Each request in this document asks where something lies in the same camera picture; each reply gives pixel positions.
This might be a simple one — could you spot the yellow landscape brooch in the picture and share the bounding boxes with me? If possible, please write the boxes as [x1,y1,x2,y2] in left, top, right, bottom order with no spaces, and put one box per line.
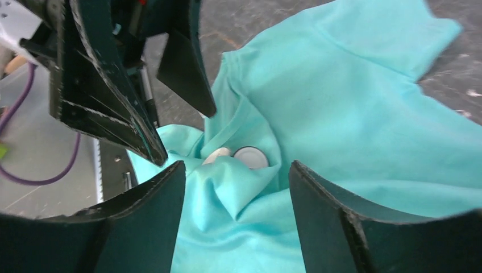
[202,147,231,165]

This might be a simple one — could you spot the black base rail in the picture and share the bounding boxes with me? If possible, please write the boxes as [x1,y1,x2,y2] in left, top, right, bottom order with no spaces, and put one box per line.
[98,68,161,202]

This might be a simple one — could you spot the white cable duct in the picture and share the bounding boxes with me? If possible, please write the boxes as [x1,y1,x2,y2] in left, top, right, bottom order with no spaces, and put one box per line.
[93,138,104,204]

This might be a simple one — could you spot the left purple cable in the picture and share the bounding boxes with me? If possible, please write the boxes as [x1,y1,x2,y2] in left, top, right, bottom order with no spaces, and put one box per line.
[0,62,82,187]

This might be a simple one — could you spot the teal t-shirt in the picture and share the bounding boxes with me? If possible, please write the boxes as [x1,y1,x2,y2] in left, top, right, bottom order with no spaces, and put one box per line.
[127,0,482,273]

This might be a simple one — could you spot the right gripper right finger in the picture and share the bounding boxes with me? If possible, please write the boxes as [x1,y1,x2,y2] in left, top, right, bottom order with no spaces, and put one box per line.
[289,161,481,272]

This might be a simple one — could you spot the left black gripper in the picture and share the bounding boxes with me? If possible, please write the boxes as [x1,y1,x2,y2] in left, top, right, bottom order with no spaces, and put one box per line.
[19,1,217,165]

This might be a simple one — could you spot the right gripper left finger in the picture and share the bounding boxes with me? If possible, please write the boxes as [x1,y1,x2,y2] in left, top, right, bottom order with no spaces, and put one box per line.
[1,161,186,272]

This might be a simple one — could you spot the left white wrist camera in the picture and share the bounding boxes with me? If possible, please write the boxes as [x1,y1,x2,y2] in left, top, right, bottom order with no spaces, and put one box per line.
[1,0,41,65]

